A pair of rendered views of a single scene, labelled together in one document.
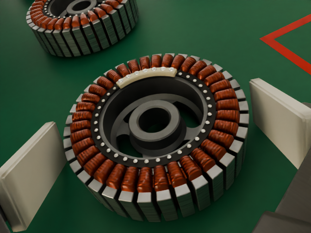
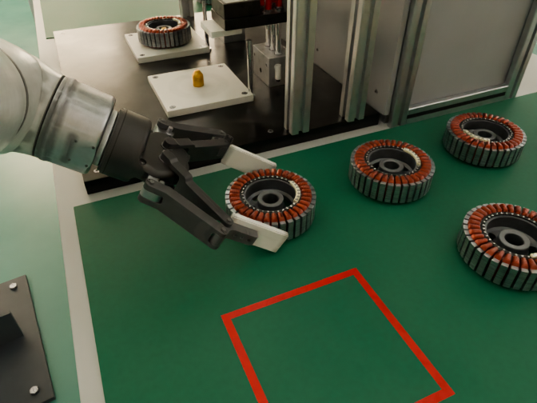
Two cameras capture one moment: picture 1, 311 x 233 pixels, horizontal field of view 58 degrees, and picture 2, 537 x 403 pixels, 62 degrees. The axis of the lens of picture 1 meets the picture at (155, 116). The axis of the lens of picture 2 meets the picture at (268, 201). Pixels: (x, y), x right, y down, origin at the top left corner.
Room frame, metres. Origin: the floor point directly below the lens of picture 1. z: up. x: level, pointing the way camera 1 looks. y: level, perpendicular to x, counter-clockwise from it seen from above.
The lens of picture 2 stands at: (0.03, -0.42, 1.13)
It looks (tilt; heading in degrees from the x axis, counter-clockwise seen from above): 39 degrees down; 79
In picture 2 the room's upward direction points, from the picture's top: straight up
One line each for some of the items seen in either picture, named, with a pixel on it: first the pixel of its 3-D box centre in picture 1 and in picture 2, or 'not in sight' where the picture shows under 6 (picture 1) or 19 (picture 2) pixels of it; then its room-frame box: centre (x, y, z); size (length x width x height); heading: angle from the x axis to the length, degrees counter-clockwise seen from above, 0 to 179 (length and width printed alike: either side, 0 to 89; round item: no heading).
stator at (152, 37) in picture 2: not in sight; (164, 31); (0.00, 0.57, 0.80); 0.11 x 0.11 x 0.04
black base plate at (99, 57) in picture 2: not in sight; (188, 69); (0.04, 0.45, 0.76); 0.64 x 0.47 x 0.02; 103
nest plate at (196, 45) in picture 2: not in sight; (165, 42); (0.00, 0.57, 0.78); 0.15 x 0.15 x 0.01; 13
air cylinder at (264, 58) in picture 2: not in sight; (272, 63); (0.19, 0.36, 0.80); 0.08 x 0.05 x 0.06; 103
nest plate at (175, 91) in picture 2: not in sight; (198, 88); (0.05, 0.33, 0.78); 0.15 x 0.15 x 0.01; 13
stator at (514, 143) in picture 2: not in sight; (483, 138); (0.46, 0.09, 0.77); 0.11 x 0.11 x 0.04
